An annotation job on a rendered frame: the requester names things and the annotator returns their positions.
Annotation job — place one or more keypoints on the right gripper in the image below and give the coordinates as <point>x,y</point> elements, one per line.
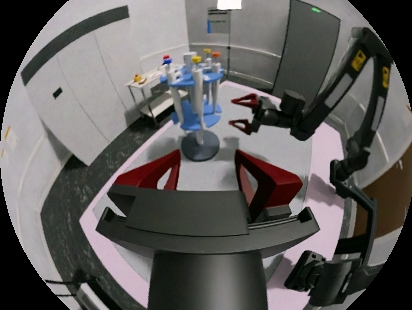
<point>267,118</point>

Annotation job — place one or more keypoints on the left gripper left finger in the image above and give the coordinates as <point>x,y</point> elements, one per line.
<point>147,176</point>

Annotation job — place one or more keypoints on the white pipette with blue button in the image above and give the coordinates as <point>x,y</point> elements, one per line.
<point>170,77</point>

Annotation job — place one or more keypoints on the grey rectangular mat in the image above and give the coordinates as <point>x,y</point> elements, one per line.
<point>271,144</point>

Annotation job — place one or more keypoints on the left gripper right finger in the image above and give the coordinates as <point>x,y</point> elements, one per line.
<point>276,187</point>

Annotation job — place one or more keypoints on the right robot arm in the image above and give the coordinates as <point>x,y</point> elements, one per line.
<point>349,67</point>

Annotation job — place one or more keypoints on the blue carousel stand with black round base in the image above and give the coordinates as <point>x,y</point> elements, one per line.
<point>191,146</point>

